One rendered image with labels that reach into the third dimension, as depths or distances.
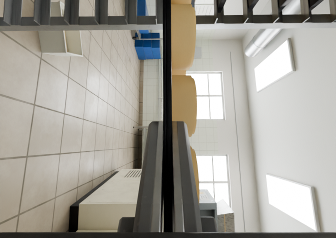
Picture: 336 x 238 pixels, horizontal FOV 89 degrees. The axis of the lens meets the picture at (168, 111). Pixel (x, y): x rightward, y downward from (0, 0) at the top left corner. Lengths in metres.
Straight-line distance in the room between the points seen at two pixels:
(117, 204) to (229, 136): 3.78
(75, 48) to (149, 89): 3.53
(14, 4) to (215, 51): 5.04
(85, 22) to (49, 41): 0.74
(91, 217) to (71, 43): 1.34
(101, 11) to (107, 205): 1.36
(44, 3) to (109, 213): 1.40
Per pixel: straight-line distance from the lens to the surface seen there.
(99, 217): 1.67
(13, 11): 0.78
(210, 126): 4.76
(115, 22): 0.62
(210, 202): 1.58
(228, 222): 1.71
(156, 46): 4.41
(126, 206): 1.58
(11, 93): 1.19
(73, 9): 0.69
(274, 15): 0.68
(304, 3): 0.74
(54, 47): 1.36
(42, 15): 0.72
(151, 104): 4.75
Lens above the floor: 0.80
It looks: level
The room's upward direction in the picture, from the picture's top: 90 degrees clockwise
